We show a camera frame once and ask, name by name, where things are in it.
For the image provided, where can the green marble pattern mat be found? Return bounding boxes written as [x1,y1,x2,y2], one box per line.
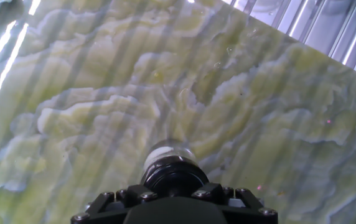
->
[0,0,356,224]

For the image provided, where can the clear glass jar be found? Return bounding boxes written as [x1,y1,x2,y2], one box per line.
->
[142,139,199,175]

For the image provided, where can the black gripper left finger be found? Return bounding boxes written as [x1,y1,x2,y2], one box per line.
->
[70,184,159,224]

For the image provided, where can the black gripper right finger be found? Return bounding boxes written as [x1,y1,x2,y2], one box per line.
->
[192,182,279,224]

